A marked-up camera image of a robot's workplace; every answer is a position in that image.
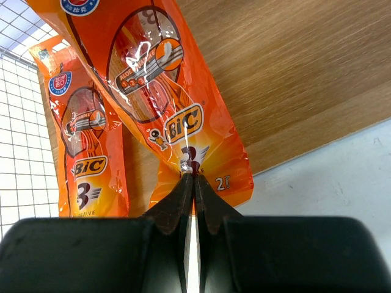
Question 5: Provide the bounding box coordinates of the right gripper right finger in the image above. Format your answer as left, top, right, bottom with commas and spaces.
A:
194, 175, 390, 292

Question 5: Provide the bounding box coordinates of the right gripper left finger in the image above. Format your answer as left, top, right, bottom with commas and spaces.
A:
1, 174, 194, 292

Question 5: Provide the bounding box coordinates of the white wire wooden shelf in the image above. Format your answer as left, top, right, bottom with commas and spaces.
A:
0, 0, 391, 239

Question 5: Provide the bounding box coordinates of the orange razor bag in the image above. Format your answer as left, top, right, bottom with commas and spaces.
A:
29, 1, 254, 206
29, 35, 130, 217

